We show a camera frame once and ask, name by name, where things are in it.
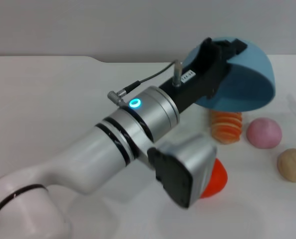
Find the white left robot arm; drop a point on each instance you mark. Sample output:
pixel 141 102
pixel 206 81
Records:
pixel 88 159

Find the pink toy bun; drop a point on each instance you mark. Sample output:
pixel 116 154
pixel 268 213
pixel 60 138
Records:
pixel 263 134

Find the orange striped toy bread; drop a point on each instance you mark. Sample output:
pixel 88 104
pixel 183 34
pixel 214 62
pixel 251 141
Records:
pixel 225 129

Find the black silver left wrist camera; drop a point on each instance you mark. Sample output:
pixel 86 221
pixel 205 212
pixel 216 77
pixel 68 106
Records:
pixel 173 174

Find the tan toy bun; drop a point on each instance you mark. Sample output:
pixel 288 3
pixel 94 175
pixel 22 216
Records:
pixel 293 165

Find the blue bowl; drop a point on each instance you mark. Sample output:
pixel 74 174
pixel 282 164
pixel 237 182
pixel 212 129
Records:
pixel 250 82

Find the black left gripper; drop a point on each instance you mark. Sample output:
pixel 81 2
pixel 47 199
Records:
pixel 195 87

